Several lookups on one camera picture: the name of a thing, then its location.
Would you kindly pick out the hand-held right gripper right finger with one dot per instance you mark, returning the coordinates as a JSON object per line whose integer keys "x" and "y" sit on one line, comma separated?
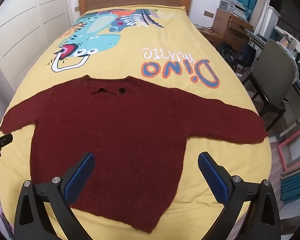
{"x": 213, "y": 177}

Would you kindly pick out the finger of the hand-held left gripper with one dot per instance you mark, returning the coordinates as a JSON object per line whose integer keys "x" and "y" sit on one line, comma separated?
{"x": 2, "y": 140}

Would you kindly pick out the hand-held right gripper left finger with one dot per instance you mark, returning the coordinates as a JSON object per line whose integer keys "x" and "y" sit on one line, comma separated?
{"x": 78, "y": 177}

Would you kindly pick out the dark red knitted sweater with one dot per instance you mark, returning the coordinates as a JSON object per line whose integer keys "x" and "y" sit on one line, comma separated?
{"x": 115, "y": 142}

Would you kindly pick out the stack of teal mats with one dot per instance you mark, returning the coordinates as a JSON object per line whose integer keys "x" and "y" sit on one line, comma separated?
{"x": 297, "y": 185}

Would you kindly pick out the white wardrobe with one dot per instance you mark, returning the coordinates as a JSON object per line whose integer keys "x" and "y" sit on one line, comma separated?
{"x": 27, "y": 30}

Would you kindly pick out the grey chair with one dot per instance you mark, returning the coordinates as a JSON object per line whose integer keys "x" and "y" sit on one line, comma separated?
{"x": 272, "y": 67}

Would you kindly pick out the dark blue bag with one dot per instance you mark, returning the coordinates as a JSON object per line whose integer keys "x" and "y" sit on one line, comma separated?
{"x": 246, "y": 55}

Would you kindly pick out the black backpack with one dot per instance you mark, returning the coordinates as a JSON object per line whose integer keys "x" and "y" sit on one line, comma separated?
{"x": 226, "y": 51}

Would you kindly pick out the wooden nightstand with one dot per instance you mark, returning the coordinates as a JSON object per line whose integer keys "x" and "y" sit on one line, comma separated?
{"x": 210, "y": 35}

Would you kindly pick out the yellow dinosaur printed blanket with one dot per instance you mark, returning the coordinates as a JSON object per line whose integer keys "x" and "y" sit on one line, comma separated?
{"x": 170, "y": 37}

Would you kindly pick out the wooden drawer cabinet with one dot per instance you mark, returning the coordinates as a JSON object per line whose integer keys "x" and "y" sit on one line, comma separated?
{"x": 225, "y": 27}

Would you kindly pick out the white printer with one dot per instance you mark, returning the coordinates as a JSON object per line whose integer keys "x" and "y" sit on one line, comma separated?
{"x": 233, "y": 6}

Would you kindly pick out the pink frame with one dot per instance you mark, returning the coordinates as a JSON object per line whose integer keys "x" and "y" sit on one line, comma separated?
{"x": 281, "y": 155}

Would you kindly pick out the white wall socket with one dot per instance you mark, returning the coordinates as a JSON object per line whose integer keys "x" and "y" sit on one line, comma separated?
{"x": 208, "y": 14}

